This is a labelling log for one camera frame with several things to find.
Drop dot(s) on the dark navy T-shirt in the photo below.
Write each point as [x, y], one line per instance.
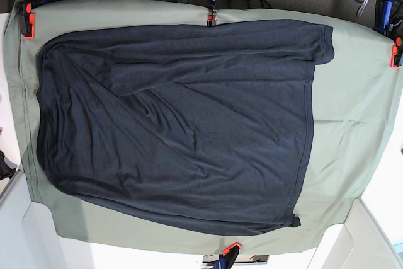
[208, 129]

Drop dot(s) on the orange blue clamp front centre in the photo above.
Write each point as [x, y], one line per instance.
[228, 256]

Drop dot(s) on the light green table cloth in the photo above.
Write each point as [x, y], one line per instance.
[355, 102]

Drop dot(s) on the orange black clamp left rear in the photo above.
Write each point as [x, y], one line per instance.
[26, 19]

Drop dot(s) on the orange black clamp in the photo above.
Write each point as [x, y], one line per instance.
[26, 19]
[396, 55]

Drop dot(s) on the orange black clamp right rear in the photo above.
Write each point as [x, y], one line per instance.
[396, 55]

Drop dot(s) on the blue clamp top right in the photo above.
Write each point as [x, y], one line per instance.
[383, 9]

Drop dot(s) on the blue handled clamp top centre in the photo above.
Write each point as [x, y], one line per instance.
[212, 18]

